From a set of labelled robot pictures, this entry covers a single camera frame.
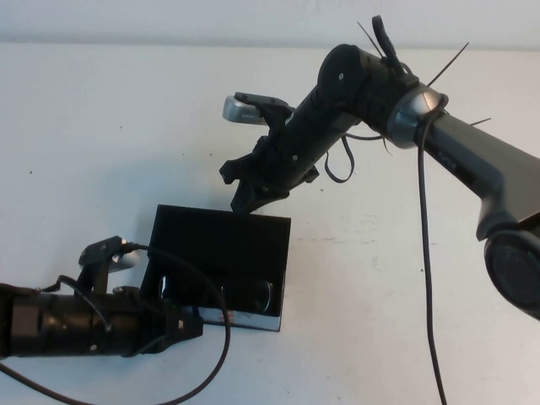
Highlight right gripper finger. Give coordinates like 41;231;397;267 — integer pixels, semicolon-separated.
229;182;293;216
218;154;260;186

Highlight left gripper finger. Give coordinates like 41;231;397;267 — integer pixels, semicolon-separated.
166;306;204;340
133;335;173;359

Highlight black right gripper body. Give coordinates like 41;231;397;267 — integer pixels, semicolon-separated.
247;133;321;198

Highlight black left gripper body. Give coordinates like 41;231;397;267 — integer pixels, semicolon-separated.
111;288;170;359

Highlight black glasses case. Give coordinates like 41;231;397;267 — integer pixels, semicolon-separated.
140;204;293;333

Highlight black frame sunglasses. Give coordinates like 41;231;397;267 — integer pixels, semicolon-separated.
158;273;275;316

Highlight thick left camera cable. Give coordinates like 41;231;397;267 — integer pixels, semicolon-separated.
0;240;232;400

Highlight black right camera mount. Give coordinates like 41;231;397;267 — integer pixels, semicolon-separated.
234;91;296;138

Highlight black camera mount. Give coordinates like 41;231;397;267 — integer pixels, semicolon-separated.
234;91;296;138
78;236;127;296

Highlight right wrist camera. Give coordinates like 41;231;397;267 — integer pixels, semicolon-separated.
221;94;271;127

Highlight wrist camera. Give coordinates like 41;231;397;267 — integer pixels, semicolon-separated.
110;248;141;272
221;94;271;127

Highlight thin black wire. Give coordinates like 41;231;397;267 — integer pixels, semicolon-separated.
40;274;111;332

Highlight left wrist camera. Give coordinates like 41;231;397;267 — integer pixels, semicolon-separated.
110;248;141;272

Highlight thin right camera cable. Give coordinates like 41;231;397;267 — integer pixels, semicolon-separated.
322;130;381;185

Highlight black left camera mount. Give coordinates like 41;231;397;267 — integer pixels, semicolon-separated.
78;236;127;296

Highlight thick black looped cable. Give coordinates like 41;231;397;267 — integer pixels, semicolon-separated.
370;15;449;405

